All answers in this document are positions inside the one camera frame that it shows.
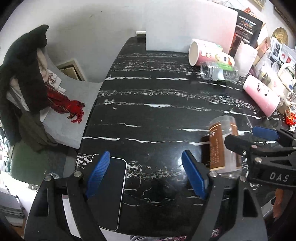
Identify clear cup brown label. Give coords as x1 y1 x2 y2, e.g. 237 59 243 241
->
209 115 242 179

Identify pink panda paper cup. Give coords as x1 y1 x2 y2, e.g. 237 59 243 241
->
243 75 280 118

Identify pink cartoon paper cup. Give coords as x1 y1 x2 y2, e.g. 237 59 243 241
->
188 39 235 66

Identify person's right hand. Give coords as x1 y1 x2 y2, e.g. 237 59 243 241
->
273 189 292 220

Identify grey sofa chair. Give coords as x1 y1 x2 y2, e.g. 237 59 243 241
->
10 49 102 185

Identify black smartphone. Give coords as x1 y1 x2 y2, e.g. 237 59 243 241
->
87 157 127 231

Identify white tissue roll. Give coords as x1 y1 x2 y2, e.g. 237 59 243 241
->
234 42 258 77

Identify clear jar green label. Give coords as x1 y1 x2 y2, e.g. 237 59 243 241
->
200 62 239 82

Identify black coffee bag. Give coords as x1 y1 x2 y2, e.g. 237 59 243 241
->
232 8 263 48

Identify black jacket on chair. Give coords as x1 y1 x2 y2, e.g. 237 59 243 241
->
1 25 49 146

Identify white foam board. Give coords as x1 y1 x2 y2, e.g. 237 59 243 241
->
145 1 238 53

